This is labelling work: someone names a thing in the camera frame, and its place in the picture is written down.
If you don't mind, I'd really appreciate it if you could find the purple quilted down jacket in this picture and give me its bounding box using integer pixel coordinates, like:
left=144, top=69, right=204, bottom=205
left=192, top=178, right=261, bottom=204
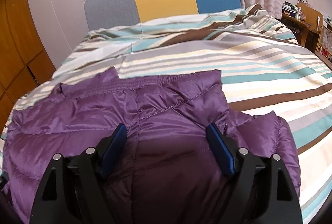
left=3, top=68, right=301, bottom=223

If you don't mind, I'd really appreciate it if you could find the striped duvet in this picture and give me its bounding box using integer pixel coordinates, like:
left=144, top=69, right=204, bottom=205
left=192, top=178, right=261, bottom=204
left=1, top=32, right=331, bottom=223

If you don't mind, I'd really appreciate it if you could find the wooden wardrobe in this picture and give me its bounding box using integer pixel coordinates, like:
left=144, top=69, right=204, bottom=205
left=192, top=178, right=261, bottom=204
left=0, top=0, right=55, bottom=128

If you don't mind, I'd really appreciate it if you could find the wooden chair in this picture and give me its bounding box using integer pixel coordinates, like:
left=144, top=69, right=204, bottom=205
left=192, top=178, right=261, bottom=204
left=315, top=26, right=332, bottom=69

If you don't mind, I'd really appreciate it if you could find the striped pillow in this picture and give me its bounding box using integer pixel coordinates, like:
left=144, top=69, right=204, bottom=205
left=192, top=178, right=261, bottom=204
left=79, top=4, right=296, bottom=53

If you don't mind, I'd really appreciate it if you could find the wooden desk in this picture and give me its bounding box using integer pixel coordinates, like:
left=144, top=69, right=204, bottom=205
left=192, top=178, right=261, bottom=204
left=281, top=1, right=323, bottom=52

